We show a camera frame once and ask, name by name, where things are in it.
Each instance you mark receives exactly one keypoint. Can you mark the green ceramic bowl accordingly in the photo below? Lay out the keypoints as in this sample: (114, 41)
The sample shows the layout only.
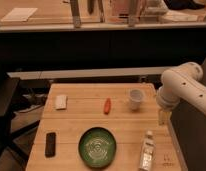
(97, 147)

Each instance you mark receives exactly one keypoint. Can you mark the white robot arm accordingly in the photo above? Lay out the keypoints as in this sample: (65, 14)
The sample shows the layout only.
(180, 82)

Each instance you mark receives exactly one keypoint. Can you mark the dark robot base panel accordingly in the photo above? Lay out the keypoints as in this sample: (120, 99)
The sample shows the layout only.
(189, 126)

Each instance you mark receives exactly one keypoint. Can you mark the orange carrot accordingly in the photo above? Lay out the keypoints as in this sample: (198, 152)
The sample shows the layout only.
(107, 106)

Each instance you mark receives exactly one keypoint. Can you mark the white paper cup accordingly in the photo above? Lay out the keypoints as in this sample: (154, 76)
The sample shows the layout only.
(136, 97)

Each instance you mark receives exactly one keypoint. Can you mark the white sponge block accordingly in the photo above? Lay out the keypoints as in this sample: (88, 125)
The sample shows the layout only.
(61, 102)

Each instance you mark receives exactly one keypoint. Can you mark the clear plastic bottle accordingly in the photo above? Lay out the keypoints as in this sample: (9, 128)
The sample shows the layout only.
(146, 153)

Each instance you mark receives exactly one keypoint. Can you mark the black phone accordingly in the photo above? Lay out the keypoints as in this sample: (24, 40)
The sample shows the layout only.
(50, 147)

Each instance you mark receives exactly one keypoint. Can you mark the white paper sheet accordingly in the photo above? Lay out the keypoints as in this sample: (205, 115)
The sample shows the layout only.
(19, 15)

